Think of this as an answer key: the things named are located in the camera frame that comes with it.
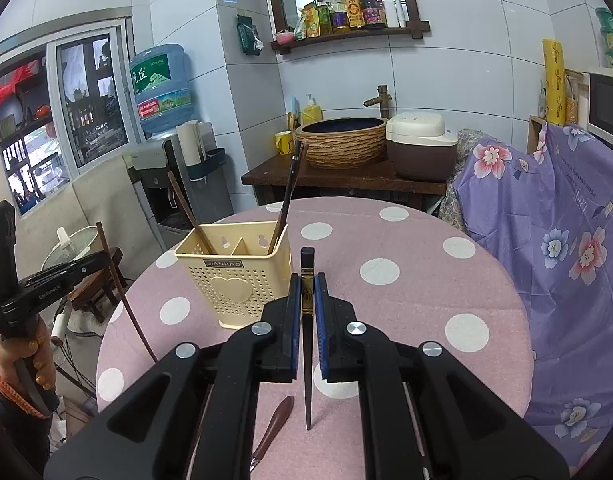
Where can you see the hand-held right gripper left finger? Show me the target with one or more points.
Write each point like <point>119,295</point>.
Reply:
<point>294,300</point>

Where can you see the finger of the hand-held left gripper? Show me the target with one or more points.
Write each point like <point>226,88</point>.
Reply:
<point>71,267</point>

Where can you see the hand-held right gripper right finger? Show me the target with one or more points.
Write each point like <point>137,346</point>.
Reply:
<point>321,330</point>

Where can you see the dark gold-banded chopstick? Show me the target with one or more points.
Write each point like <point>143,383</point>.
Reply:
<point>288,195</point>
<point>307,390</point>

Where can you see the cream plastic utensil holder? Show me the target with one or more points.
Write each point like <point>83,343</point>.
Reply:
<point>226,290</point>

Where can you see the brown wooden chopstick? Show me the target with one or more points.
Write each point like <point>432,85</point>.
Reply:
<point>186,210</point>
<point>131,315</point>

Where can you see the person's left forearm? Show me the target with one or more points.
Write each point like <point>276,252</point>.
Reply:
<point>11,435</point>

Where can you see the person's left hand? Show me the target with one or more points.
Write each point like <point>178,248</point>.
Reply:
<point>34,355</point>

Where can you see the small dark wooden stool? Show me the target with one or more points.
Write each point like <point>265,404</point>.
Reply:
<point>94,300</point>

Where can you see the white red handheld appliance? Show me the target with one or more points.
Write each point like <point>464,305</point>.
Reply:
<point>61,325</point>

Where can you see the beige hanging cloth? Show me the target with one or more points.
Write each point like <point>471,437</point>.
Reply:
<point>101,200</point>

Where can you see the pink polka-dot tablecloth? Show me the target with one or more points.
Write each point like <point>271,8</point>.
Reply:
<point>411,300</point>

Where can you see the metal spoon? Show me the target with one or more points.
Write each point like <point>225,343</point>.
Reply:
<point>274,425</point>

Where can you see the grey water dispenser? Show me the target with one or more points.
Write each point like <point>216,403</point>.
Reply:
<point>151,180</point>

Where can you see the dark wooden cabinet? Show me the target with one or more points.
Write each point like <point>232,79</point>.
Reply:
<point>336,177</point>

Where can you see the yellow cup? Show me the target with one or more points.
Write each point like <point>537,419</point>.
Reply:
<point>284,144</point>

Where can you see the woven brown wash basin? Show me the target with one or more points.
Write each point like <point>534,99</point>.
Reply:
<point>346,147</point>

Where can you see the sliding glass window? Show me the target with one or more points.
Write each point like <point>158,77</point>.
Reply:
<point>86,105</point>

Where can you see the stack of paper cups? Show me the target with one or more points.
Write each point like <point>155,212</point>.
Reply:
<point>191,142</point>

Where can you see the yellow soap pump bottle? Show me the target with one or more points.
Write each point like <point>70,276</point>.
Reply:
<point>312,112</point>

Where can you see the blue water jug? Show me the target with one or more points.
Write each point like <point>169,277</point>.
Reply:
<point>161,90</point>

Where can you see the white brown rice cooker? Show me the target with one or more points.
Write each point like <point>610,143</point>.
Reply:
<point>421,145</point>

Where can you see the bronze faucet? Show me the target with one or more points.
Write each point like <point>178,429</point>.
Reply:
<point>381,102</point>

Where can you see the purple floral cloth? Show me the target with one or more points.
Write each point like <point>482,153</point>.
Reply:
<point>566,260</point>

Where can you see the pink small bowl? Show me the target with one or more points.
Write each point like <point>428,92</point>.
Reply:
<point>285,37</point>

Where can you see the green hanging packet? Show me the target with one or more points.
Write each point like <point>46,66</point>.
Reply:
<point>249,35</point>

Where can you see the yellow green seasoning packet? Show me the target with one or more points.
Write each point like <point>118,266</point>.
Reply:
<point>309,22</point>

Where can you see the green glass bottle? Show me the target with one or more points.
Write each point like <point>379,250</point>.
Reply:
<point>324,17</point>

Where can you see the light wooden box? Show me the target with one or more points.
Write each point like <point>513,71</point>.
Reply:
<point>536,135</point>

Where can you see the yellow oil bottle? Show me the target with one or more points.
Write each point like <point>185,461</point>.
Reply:
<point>339,12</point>

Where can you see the orange label sauce bottle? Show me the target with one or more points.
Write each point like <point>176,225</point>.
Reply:
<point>355,10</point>

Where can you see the dark soy sauce bottle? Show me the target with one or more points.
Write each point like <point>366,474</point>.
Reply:
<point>373,7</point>

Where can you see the white squeeze bottle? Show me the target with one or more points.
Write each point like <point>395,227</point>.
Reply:
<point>390,12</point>

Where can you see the white microwave oven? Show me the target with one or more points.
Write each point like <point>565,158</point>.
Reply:
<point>608,105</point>

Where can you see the blue wall cup holder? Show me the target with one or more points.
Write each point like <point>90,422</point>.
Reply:
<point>211,165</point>

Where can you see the wooden framed wall mirror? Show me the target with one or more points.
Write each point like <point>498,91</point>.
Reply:
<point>336,40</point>

